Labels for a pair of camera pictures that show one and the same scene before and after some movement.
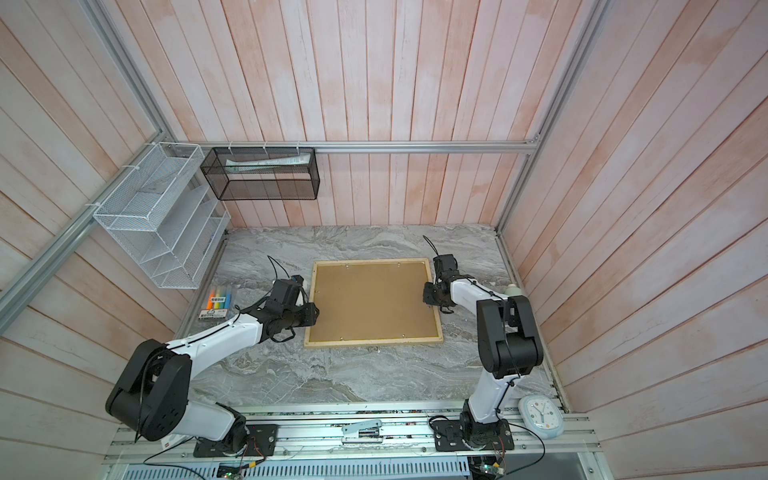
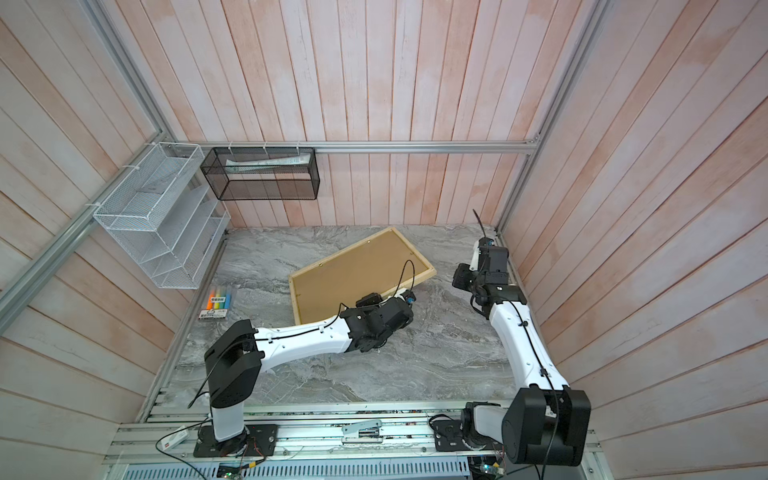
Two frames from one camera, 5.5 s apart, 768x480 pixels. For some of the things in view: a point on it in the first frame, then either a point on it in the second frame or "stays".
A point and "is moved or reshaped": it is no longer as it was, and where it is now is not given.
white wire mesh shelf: [163, 211] stays
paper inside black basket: [265, 164] stays
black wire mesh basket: [262, 173] stays
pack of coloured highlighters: [217, 306] stays
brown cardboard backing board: [372, 302] is moved or reshaped
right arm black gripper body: [431, 293] -> [468, 280]
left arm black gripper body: [300, 316] -> [368, 303]
